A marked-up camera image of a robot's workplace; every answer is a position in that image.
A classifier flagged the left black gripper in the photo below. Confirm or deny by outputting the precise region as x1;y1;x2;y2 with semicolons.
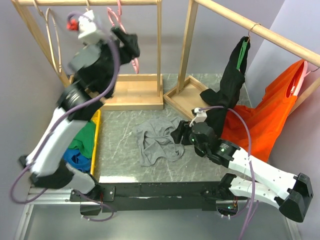
90;24;141;95

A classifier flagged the grey tank top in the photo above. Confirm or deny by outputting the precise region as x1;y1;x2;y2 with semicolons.
133;117;185;167

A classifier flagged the pink plastic hanger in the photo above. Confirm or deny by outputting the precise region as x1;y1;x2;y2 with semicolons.
106;0;140;74

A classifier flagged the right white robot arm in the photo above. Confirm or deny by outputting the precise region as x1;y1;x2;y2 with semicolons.
170;120;314;223

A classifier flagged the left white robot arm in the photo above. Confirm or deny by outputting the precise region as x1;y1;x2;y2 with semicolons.
19;27;141;201

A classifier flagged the middle beige wooden hanger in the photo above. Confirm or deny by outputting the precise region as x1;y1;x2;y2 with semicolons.
85;0;91;11

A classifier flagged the beige wooden hanger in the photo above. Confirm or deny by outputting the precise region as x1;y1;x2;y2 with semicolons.
32;0;63;75
85;0;91;11

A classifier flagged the left beige wooden hanger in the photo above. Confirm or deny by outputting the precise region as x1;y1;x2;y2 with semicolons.
32;0;63;75

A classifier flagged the green plastic hanger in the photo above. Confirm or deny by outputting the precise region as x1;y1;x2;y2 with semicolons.
236;22;261;72

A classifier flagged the light pink hanger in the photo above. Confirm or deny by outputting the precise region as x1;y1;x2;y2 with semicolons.
286;60;319;98

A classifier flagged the right wooden clothes rack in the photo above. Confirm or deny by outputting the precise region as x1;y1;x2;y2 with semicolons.
163;0;320;120

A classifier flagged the wooden clothes rack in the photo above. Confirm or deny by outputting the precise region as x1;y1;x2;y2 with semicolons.
12;0;164;111
163;0;320;120

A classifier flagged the yellow plastic bin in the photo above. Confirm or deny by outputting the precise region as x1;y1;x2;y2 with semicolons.
90;109;101;175

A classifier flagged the left wooden clothes rack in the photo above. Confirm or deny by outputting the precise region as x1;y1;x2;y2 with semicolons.
12;0;164;111

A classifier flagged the black garment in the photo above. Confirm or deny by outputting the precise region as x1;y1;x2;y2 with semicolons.
200;36;251;137

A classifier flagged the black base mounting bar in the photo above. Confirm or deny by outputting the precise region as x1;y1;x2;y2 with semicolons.
69;180;249;217

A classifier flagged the green garment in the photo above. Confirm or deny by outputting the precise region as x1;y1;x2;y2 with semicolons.
68;121;96;159

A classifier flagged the orange garment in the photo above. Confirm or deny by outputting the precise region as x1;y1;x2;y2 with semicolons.
234;60;301;163

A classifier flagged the blue garment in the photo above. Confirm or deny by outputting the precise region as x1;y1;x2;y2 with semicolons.
63;148;92;173

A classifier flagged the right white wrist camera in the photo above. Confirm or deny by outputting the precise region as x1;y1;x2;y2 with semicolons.
189;107;207;127

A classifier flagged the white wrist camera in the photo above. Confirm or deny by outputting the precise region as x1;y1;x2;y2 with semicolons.
189;107;207;127
66;10;105;45

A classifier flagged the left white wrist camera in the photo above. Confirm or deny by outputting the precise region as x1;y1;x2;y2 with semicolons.
66;10;105;45

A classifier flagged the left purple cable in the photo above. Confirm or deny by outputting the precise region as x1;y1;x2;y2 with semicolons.
9;10;121;222

